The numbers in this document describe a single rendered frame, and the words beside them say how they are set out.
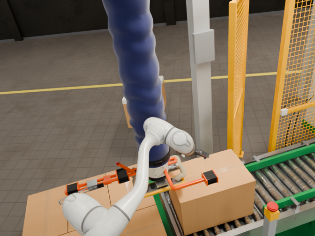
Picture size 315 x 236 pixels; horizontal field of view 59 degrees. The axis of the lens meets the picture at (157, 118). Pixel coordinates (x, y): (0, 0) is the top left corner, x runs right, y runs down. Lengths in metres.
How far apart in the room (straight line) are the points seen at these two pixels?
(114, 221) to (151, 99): 0.71
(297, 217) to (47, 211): 2.20
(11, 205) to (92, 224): 2.90
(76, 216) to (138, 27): 0.92
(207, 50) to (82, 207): 1.96
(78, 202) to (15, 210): 2.69
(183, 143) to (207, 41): 1.54
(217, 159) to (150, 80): 1.11
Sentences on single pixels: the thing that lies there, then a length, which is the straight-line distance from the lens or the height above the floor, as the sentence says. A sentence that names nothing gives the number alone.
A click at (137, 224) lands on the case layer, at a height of 0.54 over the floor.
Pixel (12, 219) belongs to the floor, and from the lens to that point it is 3.89.
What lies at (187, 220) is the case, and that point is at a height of 0.73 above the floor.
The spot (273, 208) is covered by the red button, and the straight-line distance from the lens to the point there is 2.00.
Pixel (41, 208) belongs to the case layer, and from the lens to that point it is 3.01.
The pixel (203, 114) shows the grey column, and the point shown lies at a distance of 3.14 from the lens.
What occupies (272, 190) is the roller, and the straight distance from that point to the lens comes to 2.76.
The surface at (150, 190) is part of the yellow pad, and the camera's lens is 2.03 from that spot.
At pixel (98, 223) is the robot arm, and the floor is 1.64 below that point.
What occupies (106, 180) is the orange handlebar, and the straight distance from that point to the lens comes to 2.01.
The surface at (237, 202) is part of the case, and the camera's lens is 2.35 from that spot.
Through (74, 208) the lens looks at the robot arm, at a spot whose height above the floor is 1.65.
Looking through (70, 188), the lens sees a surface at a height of 1.22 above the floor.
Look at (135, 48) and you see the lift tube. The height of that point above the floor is 2.11.
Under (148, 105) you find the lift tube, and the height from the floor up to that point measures 1.76.
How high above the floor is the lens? 2.58
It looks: 33 degrees down
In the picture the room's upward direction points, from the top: 9 degrees counter-clockwise
